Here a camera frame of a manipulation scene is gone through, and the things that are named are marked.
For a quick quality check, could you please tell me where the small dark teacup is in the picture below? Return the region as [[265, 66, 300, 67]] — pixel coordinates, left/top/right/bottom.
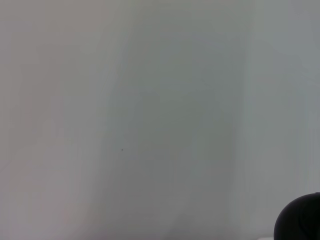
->
[[273, 191, 320, 240]]

